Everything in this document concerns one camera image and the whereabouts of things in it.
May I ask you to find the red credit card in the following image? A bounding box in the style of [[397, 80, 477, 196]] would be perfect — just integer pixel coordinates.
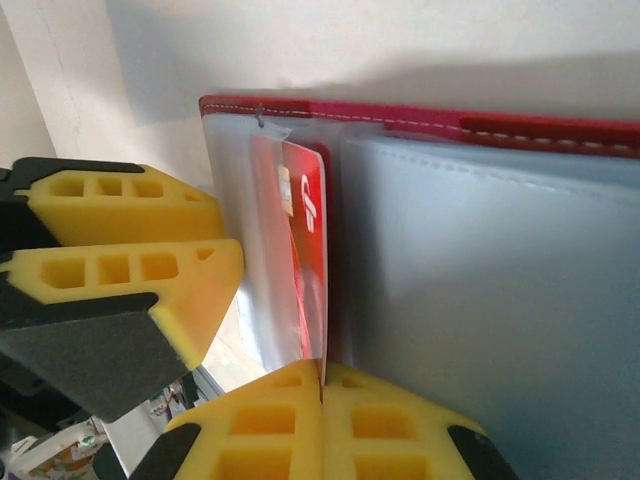
[[248, 137, 332, 391]]

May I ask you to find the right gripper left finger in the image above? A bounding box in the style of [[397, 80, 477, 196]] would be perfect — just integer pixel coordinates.
[[127, 358, 321, 480]]

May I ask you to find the long aluminium mounting rail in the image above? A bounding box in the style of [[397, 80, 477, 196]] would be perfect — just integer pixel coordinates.
[[192, 362, 241, 401]]

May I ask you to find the red card holder wallet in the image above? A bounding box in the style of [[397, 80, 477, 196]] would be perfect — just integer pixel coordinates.
[[198, 92, 640, 480]]

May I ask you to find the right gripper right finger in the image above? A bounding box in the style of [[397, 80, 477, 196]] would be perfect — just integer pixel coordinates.
[[324, 363, 519, 480]]

